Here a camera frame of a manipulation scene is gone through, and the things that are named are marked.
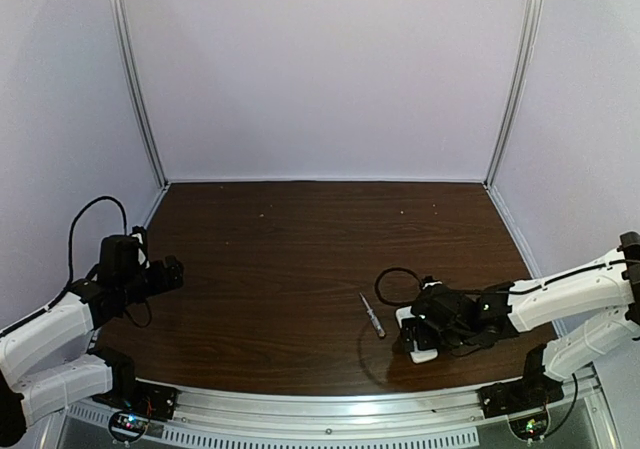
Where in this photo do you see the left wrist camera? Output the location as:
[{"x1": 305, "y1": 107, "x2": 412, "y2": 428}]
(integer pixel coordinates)
[{"x1": 130, "y1": 226, "x2": 149, "y2": 269}]

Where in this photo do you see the aluminium corner post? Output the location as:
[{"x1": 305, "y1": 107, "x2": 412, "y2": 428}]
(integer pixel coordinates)
[
  {"x1": 484, "y1": 0, "x2": 544, "y2": 190},
  {"x1": 110, "y1": 0, "x2": 169, "y2": 189}
]

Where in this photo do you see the aluminium left corner post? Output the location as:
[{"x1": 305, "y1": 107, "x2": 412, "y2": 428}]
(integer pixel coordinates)
[{"x1": 110, "y1": 0, "x2": 169, "y2": 189}]

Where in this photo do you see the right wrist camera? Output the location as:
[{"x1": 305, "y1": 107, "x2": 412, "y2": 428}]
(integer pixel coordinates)
[{"x1": 420, "y1": 275, "x2": 442, "y2": 291}]

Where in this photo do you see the aluminium left floor rail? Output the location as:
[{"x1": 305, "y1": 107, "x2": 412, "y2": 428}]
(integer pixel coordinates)
[{"x1": 142, "y1": 183, "x2": 171, "y2": 228}]

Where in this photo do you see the white remote control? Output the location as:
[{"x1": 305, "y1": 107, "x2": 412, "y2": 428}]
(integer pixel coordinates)
[{"x1": 395, "y1": 306, "x2": 439, "y2": 364}]

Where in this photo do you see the aluminium front rail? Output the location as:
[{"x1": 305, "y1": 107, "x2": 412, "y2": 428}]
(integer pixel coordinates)
[{"x1": 34, "y1": 366, "x2": 622, "y2": 448}]

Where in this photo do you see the black right camera cable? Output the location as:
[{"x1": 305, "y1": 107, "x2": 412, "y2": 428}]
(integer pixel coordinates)
[{"x1": 374, "y1": 267, "x2": 426, "y2": 306}]

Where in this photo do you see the clear handle screwdriver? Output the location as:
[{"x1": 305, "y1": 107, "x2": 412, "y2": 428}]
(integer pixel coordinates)
[{"x1": 359, "y1": 292, "x2": 386, "y2": 339}]

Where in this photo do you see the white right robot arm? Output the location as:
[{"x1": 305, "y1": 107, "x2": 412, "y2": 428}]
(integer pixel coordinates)
[{"x1": 395, "y1": 232, "x2": 639, "y2": 382}]

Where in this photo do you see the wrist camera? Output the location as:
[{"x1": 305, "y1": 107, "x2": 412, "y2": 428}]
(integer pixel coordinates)
[
  {"x1": 130, "y1": 226, "x2": 149, "y2": 269},
  {"x1": 420, "y1": 275, "x2": 442, "y2": 291}
]

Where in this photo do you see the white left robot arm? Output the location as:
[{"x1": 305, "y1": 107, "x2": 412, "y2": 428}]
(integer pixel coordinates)
[{"x1": 1, "y1": 232, "x2": 184, "y2": 447}]

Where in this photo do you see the aluminium right corner post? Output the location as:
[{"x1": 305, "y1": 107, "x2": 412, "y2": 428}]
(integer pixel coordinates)
[{"x1": 484, "y1": 0, "x2": 544, "y2": 190}]

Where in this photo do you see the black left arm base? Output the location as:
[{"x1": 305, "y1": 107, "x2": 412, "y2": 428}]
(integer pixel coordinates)
[{"x1": 91, "y1": 380, "x2": 179, "y2": 421}]

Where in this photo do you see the black left camera cable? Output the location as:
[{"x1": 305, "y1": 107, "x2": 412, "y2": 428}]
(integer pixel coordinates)
[{"x1": 68, "y1": 196, "x2": 129, "y2": 290}]

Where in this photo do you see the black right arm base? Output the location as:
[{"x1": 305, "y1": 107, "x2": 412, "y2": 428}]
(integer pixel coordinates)
[{"x1": 477, "y1": 375, "x2": 564, "y2": 418}]

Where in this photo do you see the black camera cable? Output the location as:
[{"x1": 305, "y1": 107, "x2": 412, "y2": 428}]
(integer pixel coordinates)
[
  {"x1": 68, "y1": 196, "x2": 129, "y2": 290},
  {"x1": 374, "y1": 267, "x2": 426, "y2": 306}
]

